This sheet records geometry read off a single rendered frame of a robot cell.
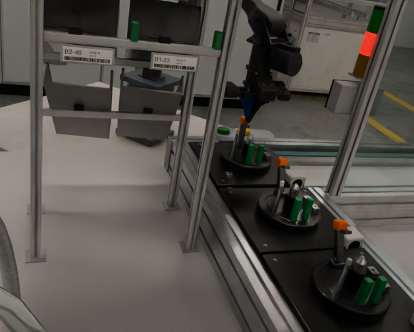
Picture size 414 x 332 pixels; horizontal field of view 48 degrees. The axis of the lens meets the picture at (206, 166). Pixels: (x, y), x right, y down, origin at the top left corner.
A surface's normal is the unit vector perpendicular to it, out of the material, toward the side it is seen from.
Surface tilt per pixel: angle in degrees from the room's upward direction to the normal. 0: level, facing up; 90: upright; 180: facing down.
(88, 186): 0
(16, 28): 90
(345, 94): 90
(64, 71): 90
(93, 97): 135
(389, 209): 90
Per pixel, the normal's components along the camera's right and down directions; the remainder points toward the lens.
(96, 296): 0.17, -0.88
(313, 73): 0.28, 0.48
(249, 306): -0.94, 0.00
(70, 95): -0.03, 0.95
